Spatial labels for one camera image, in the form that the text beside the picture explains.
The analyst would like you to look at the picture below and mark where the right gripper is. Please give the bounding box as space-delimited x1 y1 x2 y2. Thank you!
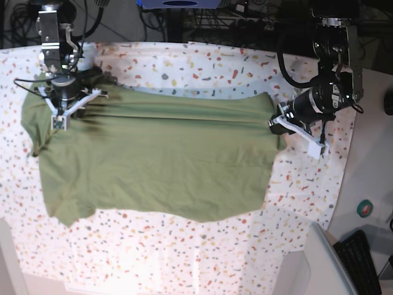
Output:
50 76 85 119

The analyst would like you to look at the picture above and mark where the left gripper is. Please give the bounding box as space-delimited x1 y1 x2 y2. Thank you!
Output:
268 84 341 135

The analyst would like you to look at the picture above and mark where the green t-shirt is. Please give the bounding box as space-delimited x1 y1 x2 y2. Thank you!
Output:
21 84 286 226

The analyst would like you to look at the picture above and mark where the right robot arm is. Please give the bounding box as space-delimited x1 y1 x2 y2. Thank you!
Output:
30 1 108 130

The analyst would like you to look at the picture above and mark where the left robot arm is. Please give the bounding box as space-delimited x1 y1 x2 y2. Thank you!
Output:
268 1 364 135

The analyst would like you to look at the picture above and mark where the black object at right edge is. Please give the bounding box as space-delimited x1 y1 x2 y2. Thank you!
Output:
383 90 393 116

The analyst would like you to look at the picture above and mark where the green tape roll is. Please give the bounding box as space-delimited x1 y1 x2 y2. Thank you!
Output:
357 200 373 218

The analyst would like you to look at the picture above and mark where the terrazzo patterned tablecloth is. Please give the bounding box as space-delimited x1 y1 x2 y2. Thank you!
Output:
1 42 356 294

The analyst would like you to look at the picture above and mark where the blue box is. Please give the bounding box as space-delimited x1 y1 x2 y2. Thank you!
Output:
136 0 230 9

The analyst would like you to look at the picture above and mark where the black keyboard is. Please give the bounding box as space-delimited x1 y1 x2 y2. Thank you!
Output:
333 230 382 295

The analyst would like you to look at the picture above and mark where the grey plastic bin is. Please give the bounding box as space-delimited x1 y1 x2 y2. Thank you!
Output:
273 222 358 295

